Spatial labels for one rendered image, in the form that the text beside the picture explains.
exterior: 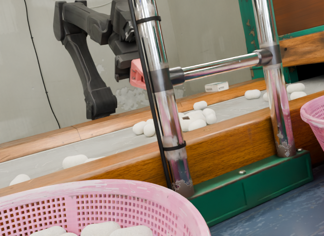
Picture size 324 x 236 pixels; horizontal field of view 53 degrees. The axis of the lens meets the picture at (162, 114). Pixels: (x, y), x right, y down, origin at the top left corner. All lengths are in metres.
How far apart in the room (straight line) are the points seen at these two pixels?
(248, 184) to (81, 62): 0.73
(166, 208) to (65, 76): 2.41
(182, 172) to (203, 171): 0.05
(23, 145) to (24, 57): 1.92
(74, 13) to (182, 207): 0.83
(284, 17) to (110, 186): 0.79
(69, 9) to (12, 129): 1.67
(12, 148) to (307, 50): 0.68
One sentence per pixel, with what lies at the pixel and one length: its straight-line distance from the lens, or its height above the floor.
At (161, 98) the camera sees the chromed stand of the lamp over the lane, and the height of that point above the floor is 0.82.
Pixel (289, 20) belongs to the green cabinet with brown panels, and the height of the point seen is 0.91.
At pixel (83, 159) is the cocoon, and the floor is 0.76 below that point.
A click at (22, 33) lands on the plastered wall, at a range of 2.61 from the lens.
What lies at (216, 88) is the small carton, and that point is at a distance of 0.85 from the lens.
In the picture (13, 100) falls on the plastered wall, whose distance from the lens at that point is 2.57.
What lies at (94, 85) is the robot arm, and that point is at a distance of 0.98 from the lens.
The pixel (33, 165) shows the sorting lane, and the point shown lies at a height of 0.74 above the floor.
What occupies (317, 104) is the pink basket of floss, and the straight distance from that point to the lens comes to 0.48.
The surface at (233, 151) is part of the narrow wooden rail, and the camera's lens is 0.40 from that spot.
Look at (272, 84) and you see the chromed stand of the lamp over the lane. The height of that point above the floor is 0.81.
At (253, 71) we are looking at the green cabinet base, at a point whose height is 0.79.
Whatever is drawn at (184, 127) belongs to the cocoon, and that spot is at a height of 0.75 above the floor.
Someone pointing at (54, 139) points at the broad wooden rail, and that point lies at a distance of 0.70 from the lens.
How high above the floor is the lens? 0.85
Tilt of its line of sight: 8 degrees down
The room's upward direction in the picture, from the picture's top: 12 degrees counter-clockwise
